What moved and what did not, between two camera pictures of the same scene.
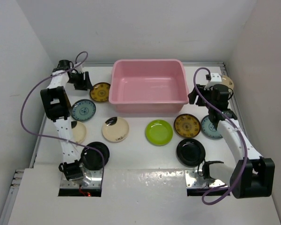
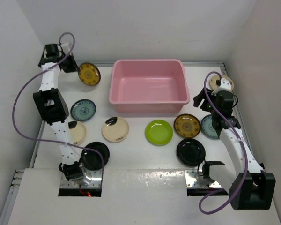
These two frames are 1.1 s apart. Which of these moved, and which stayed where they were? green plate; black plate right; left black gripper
Moved: left black gripper
Stayed: green plate; black plate right
